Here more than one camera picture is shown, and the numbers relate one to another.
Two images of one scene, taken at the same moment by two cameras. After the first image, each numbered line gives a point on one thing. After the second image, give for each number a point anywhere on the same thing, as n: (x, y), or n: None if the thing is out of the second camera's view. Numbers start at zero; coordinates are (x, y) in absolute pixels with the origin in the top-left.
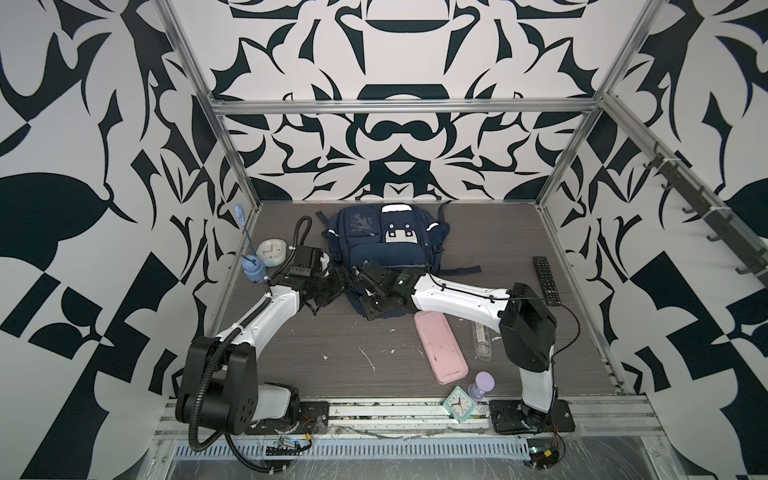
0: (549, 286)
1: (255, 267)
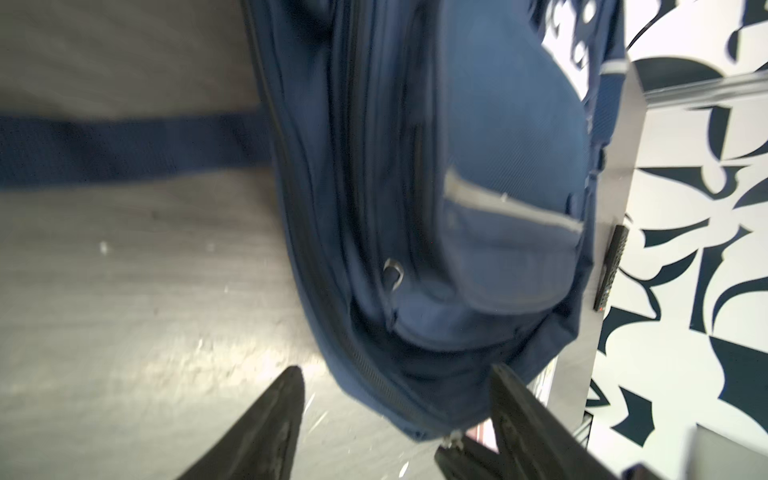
0: (611, 266)
1: None
